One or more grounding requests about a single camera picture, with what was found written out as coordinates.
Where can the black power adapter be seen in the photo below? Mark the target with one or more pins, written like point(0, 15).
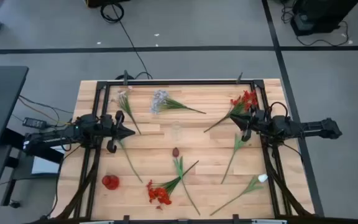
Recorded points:
point(34, 123)

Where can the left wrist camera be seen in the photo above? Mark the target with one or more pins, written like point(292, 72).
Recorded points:
point(106, 120)

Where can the black caster wheel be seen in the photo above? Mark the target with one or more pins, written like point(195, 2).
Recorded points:
point(15, 204)

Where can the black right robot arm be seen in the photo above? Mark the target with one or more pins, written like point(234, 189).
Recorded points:
point(306, 127)

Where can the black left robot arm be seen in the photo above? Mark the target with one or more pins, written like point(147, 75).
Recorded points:
point(54, 138)

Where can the small white flower spray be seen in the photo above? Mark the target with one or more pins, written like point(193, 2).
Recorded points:
point(126, 107)

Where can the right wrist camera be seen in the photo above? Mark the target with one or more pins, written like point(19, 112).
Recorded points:
point(261, 116)

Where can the white flat board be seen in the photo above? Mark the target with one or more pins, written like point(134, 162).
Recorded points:
point(45, 165)

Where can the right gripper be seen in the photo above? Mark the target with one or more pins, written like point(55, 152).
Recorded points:
point(248, 136)

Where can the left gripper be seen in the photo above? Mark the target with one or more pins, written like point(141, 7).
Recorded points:
point(109, 133)

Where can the red flower bunch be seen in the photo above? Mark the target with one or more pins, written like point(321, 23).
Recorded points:
point(239, 104)
point(160, 193)

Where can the black equipment box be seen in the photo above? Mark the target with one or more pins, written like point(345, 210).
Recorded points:
point(322, 15)

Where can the clear glass vase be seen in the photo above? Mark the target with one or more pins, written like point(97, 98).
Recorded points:
point(176, 130)

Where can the dark red tulip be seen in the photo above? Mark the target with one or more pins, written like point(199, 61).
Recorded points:
point(175, 152)
point(237, 145)

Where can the black metal frame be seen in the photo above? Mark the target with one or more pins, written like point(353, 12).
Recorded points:
point(179, 82)

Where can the pale lavender flower bunch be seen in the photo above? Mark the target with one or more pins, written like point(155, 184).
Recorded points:
point(172, 104)

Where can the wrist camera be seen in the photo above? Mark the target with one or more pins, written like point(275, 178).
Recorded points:
point(106, 120)
point(261, 116)

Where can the white tulip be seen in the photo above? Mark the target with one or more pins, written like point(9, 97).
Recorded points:
point(121, 143)
point(262, 178)

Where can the dark grey desk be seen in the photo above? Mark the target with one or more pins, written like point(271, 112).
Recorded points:
point(2, 105)

